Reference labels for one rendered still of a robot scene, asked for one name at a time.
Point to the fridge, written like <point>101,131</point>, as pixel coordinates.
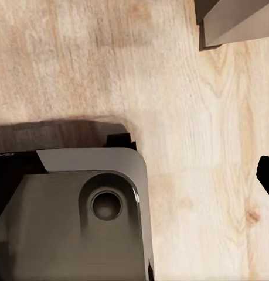
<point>230,21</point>

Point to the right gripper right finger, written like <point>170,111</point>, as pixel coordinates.
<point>263,172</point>

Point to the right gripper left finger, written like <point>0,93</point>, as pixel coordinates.
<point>11,175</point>

